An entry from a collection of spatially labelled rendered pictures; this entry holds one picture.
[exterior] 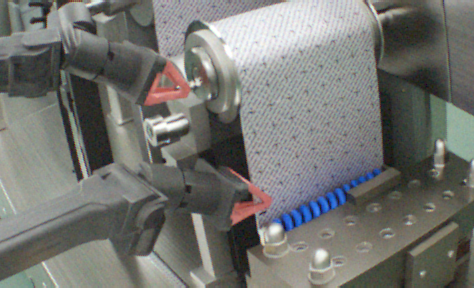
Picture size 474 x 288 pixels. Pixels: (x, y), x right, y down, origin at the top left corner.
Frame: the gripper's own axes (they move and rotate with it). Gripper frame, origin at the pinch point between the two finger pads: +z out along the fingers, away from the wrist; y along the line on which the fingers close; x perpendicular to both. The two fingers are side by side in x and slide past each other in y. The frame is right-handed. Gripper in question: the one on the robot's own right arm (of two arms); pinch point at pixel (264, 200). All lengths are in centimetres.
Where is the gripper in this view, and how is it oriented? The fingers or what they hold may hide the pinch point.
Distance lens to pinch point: 108.0
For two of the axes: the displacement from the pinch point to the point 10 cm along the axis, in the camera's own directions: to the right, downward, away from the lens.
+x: 3.0, -9.3, -2.0
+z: 8.1, 1.4, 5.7
